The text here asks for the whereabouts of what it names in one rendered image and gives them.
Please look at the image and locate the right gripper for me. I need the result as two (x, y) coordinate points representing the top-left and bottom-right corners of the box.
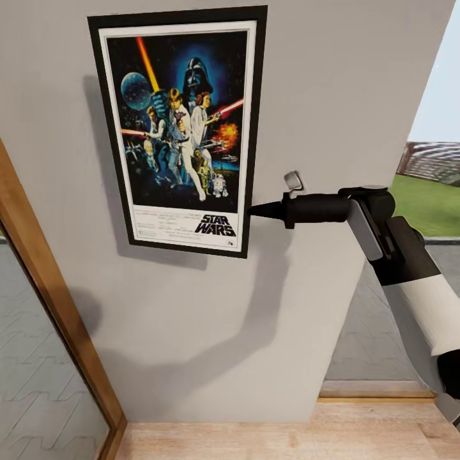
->
(247, 192), (327, 229)

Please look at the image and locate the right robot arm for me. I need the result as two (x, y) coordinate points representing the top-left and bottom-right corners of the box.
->
(247, 170), (460, 404)

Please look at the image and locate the poster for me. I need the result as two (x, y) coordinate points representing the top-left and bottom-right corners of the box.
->
(88, 5), (268, 259)

